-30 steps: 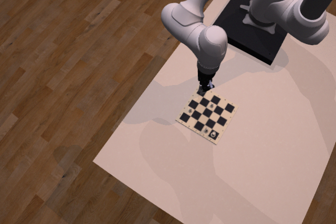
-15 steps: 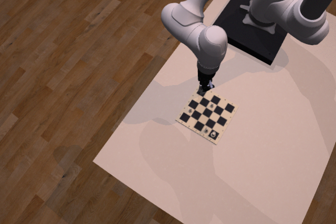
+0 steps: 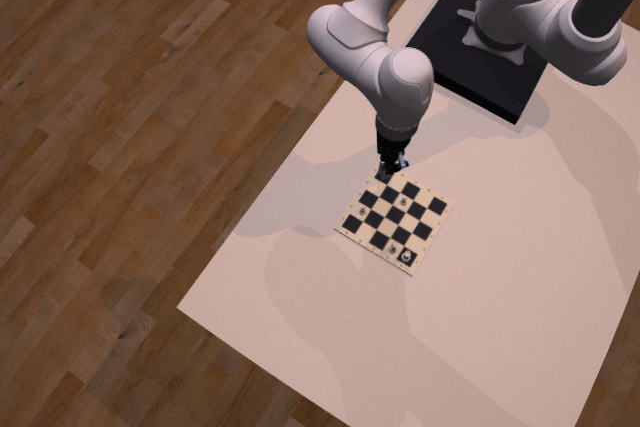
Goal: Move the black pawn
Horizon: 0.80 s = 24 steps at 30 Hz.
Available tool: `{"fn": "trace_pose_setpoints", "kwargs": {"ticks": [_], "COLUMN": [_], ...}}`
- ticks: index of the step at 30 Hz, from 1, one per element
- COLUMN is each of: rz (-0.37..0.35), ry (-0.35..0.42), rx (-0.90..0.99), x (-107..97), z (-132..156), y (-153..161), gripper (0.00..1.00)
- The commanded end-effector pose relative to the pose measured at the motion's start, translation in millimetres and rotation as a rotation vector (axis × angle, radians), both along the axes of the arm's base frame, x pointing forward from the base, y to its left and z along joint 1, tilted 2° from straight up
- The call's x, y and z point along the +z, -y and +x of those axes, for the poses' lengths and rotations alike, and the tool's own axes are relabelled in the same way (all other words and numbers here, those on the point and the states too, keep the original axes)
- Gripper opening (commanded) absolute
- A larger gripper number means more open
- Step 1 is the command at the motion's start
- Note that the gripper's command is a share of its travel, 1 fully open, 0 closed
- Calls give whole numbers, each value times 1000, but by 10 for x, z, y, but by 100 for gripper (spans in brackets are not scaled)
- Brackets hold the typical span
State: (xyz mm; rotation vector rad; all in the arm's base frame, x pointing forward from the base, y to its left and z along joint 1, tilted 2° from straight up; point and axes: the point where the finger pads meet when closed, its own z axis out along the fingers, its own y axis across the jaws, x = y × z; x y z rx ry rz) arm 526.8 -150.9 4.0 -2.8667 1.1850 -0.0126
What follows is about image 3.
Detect chessboard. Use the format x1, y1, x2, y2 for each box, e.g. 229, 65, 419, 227
333, 159, 454, 275

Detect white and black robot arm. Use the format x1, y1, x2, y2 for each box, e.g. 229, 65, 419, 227
307, 0, 633, 142

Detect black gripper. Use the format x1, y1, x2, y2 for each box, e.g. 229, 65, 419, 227
376, 128, 411, 180

